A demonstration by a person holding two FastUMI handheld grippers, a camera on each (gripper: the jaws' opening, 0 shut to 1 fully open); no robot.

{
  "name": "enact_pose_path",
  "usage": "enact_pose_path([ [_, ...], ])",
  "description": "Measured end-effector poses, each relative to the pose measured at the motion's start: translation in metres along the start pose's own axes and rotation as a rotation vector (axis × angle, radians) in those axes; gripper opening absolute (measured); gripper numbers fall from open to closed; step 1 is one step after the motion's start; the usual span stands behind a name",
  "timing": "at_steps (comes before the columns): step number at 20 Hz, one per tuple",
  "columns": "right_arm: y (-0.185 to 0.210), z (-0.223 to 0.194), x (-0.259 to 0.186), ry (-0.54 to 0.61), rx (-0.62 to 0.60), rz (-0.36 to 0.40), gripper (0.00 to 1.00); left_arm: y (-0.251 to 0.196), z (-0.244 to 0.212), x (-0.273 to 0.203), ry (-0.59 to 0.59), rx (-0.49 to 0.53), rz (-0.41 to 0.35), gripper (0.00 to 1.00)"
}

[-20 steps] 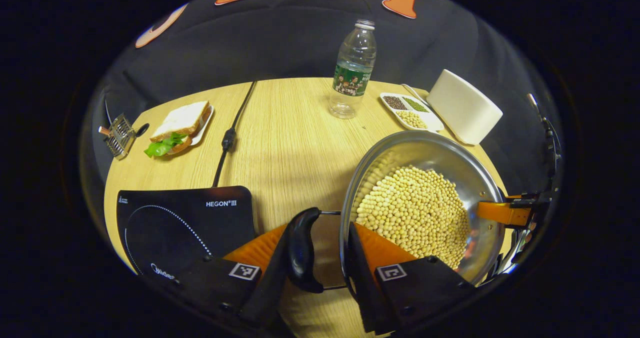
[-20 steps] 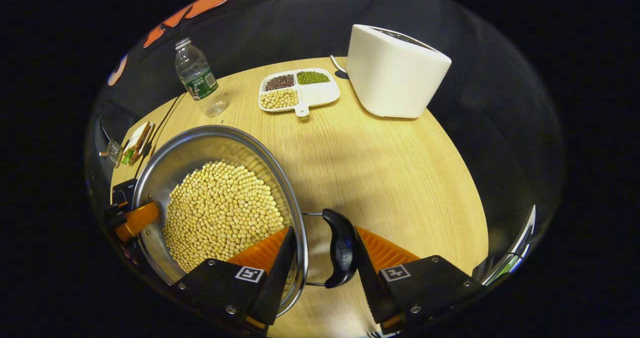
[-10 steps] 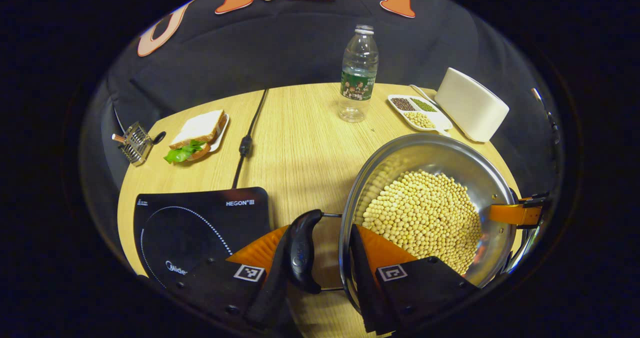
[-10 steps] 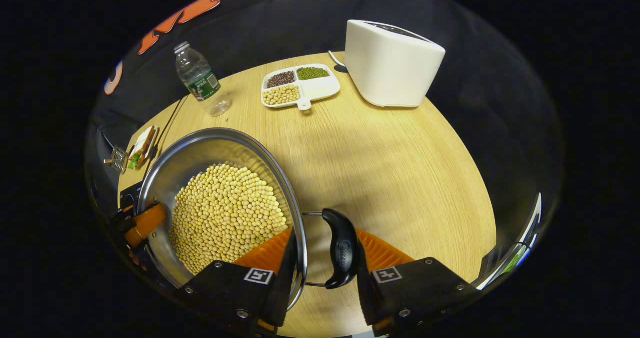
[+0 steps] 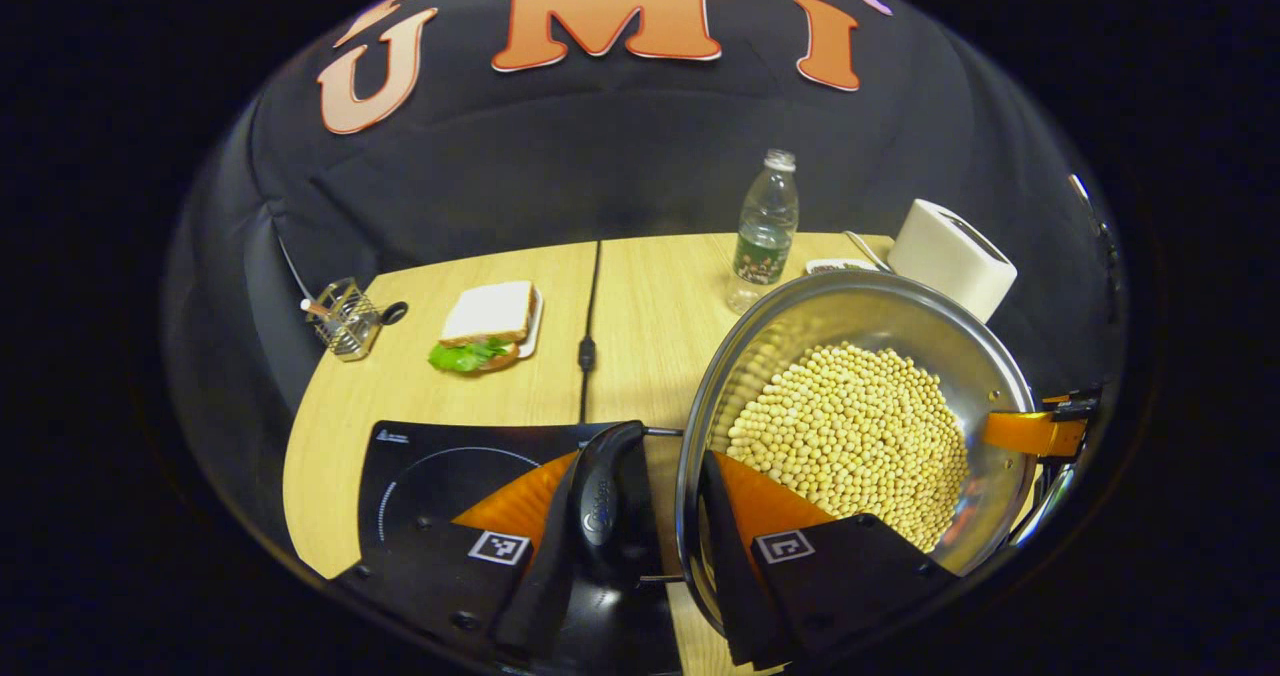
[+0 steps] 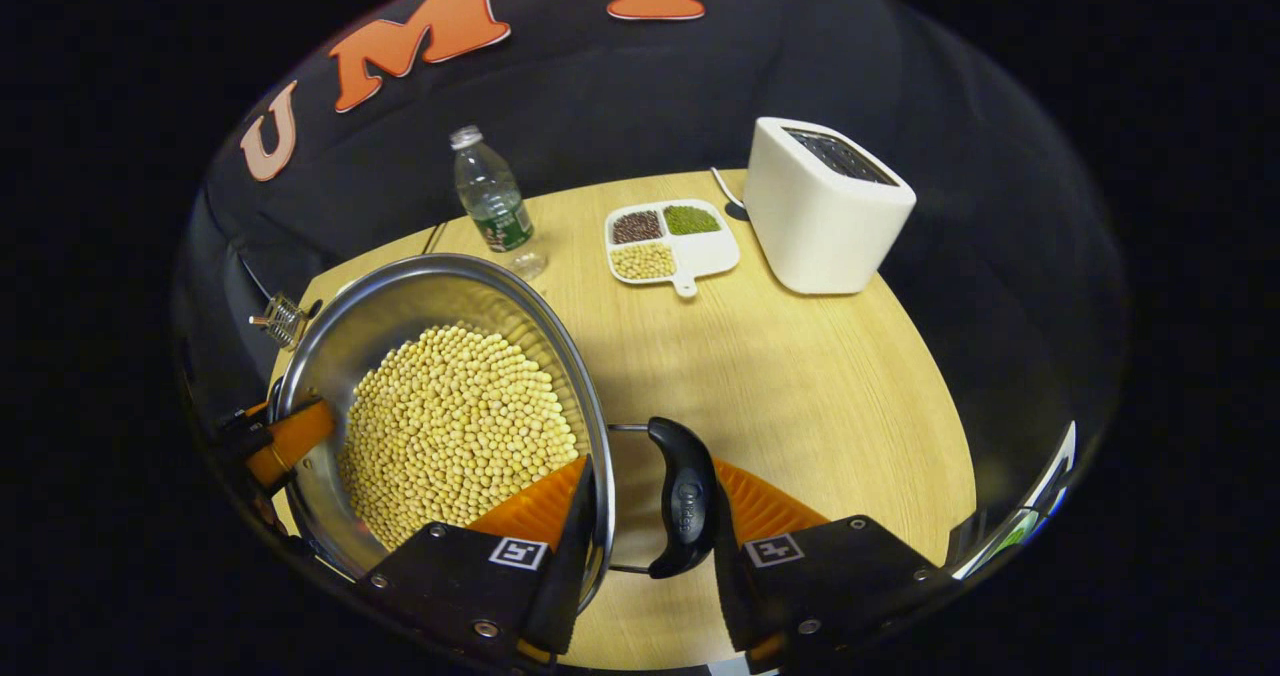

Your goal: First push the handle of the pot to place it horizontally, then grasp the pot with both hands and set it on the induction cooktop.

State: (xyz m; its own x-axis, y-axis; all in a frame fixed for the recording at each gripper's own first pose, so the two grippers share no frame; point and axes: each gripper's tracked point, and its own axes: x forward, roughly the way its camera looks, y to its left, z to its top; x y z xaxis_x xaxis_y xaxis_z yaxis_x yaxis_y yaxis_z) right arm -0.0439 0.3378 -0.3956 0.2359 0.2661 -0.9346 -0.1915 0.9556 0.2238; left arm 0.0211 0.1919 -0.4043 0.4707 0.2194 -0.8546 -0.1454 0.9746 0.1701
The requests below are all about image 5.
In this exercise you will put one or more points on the sandwich with lettuce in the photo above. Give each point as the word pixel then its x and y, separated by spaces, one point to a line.
pixel 488 316

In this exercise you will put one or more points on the black induction cooktop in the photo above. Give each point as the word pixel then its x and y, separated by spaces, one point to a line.
pixel 430 476

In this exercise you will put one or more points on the small black round object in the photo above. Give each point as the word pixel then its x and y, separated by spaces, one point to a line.
pixel 393 313

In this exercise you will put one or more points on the small white plate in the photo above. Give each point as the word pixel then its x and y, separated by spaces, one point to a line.
pixel 533 331

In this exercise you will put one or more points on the white divided bean dish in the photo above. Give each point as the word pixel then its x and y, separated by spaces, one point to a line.
pixel 840 266

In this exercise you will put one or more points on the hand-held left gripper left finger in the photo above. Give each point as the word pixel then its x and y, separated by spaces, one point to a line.
pixel 540 586

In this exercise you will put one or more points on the white spoon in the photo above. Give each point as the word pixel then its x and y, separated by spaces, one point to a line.
pixel 868 252

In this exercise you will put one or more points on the white toaster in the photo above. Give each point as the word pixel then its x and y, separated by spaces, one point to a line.
pixel 945 256

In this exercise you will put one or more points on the pile of soybeans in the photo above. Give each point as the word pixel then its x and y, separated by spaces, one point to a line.
pixel 850 426

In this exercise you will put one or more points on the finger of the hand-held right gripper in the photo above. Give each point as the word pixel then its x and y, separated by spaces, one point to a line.
pixel 1035 433

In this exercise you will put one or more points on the black backdrop cloth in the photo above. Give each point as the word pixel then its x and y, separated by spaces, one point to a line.
pixel 650 156

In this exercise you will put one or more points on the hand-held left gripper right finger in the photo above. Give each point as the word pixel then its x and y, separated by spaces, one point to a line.
pixel 725 576

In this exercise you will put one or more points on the clear plastic water bottle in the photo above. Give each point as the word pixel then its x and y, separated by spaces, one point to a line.
pixel 765 226

